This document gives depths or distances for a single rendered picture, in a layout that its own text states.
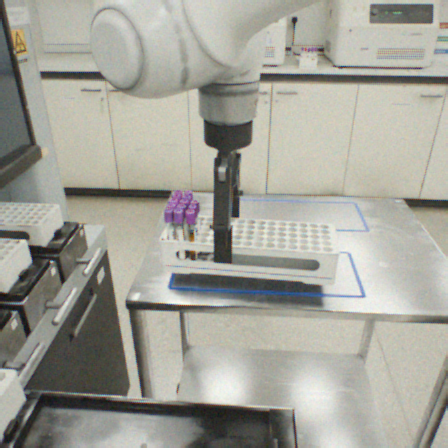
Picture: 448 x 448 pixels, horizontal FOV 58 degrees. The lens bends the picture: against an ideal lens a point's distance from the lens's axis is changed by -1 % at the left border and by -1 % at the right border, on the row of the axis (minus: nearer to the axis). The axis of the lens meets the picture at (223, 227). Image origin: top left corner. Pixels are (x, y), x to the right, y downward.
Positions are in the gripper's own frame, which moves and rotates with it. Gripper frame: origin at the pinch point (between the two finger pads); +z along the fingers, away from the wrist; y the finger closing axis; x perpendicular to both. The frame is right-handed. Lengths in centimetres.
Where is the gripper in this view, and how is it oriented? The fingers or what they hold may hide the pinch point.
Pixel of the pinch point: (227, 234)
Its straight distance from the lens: 71.9
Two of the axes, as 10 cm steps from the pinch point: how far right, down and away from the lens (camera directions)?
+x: -9.9, -0.7, 1.2
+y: 1.4, -4.9, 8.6
